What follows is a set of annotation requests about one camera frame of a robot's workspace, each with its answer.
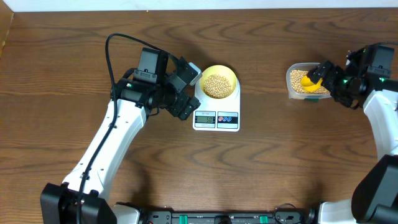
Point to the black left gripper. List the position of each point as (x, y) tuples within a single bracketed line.
[(184, 106)]

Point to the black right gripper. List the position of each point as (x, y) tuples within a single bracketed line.
[(334, 71)]

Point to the yellow plastic scoop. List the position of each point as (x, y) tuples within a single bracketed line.
[(309, 86)]

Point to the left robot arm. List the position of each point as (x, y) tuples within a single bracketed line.
[(83, 195)]

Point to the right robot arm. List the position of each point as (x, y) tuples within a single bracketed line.
[(366, 83)]

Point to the soybeans in bowl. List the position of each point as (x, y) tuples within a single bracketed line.
[(217, 86)]

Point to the yellow plastic bowl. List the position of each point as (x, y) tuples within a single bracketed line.
[(220, 70)]

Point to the white digital kitchen scale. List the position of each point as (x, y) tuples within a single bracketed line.
[(218, 114)]

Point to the clear plastic soybean container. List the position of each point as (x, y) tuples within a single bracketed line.
[(293, 78)]

